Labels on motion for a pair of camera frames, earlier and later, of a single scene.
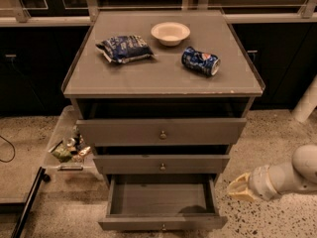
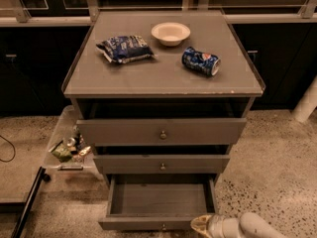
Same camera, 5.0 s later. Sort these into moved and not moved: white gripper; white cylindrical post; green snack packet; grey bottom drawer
Moved: white gripper
Not moved: green snack packet; white cylindrical post; grey bottom drawer
